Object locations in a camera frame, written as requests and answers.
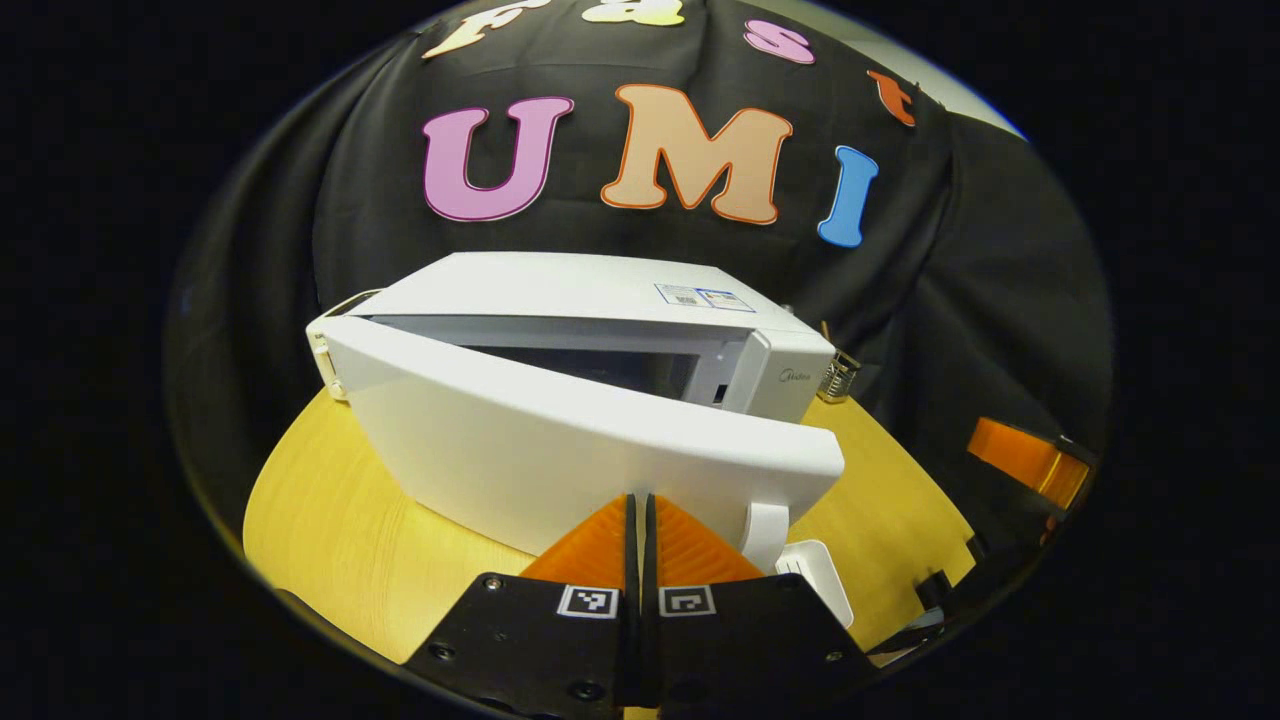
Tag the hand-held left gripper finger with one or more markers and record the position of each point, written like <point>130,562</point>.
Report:
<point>631,640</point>
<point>650,640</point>

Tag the black backdrop cloth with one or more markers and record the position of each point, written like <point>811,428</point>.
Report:
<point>1000,300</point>

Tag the white microwave oven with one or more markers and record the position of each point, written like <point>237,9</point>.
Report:
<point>560,460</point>

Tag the white food tray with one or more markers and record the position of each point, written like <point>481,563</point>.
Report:
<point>825,590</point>

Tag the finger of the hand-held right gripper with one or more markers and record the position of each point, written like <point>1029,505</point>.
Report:
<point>1020,455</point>

